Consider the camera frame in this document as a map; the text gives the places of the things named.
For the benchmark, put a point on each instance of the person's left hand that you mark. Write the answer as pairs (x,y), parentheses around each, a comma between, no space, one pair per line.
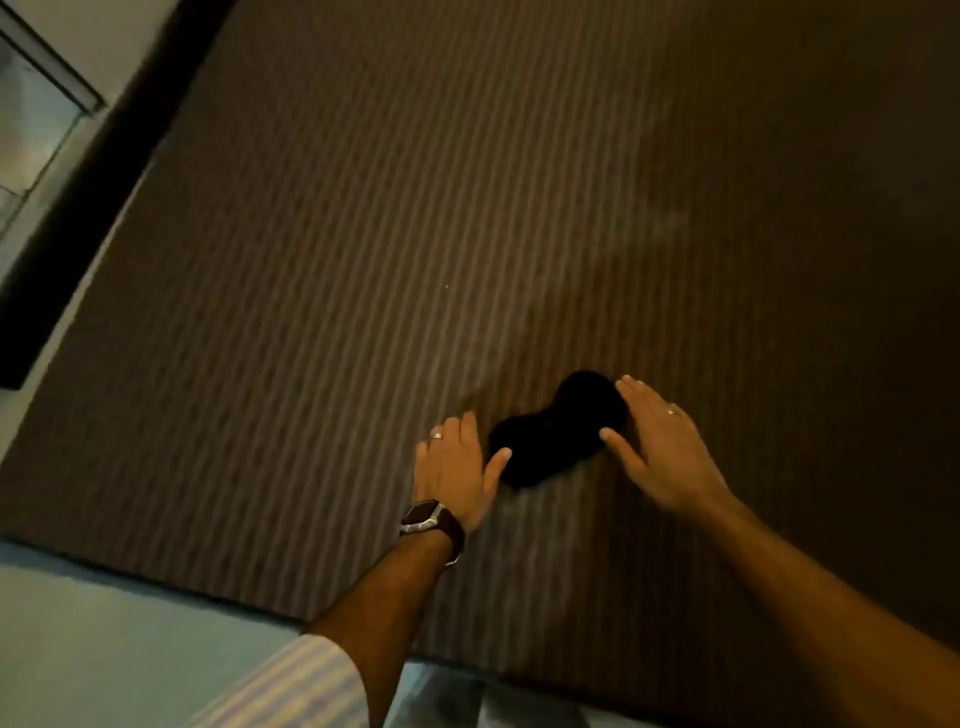
(452,472)

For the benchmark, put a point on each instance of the person's right hand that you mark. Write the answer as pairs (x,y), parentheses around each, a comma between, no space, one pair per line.
(667,457)

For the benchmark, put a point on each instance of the person's left forearm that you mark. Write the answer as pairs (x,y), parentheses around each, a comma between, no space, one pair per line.
(382,600)

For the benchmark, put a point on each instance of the person's right forearm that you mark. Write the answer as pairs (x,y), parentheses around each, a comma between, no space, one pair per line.
(825,622)

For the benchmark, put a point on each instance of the brown striped bedspread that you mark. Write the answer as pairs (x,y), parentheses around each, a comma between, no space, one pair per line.
(375,225)

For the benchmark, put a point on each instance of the grey framed window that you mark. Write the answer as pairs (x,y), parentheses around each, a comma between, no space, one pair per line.
(34,127)

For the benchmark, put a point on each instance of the dark bed frame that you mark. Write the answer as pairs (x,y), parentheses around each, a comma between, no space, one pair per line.
(82,225)

